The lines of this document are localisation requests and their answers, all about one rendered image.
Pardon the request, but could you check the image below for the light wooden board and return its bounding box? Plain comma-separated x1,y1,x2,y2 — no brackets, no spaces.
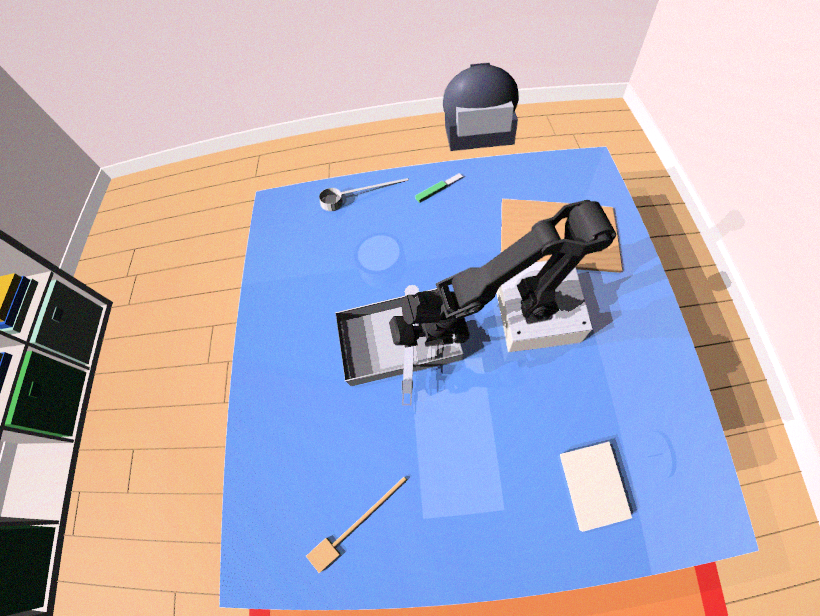
500,198,623,272

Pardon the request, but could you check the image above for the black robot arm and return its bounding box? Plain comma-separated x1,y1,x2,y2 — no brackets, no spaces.
402,199,617,326

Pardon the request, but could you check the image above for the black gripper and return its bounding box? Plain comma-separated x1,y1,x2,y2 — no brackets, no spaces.
389,316,470,348

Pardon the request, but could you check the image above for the silver measuring scoop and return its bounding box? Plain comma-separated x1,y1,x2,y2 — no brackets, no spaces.
319,178,408,211

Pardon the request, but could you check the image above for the grey roasting tin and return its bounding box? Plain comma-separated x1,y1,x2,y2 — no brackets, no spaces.
335,296,464,386

